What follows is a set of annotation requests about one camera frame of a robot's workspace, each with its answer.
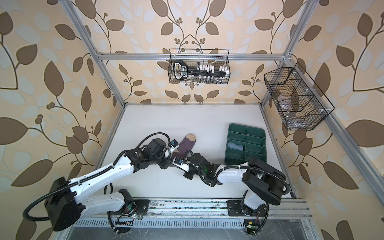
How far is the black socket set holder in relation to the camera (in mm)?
826

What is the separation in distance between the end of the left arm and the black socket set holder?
1.38 feet

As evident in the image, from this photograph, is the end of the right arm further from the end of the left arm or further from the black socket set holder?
the black socket set holder

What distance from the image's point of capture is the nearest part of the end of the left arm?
0.56m

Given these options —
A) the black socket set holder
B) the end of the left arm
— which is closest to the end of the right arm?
the end of the left arm
